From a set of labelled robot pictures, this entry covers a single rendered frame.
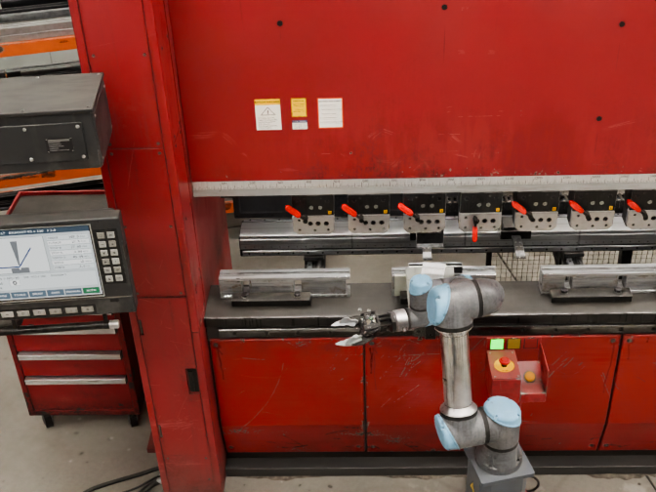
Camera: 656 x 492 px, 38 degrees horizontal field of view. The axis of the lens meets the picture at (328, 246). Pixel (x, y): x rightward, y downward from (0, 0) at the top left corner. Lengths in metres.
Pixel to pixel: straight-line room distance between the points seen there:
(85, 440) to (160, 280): 1.29
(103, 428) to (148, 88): 1.98
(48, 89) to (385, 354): 1.62
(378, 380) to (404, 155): 0.95
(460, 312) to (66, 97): 1.29
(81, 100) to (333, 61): 0.84
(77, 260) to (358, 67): 1.09
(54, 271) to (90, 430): 1.63
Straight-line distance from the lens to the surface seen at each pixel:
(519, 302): 3.66
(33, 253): 3.00
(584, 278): 3.70
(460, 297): 2.81
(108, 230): 2.91
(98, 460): 4.39
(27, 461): 4.49
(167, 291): 3.43
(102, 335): 4.10
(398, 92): 3.20
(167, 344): 3.58
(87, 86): 2.88
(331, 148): 3.29
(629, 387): 3.93
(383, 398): 3.83
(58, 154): 2.83
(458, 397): 2.95
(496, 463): 3.12
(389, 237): 3.81
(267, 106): 3.23
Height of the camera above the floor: 3.09
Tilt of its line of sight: 34 degrees down
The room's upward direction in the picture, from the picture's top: 2 degrees counter-clockwise
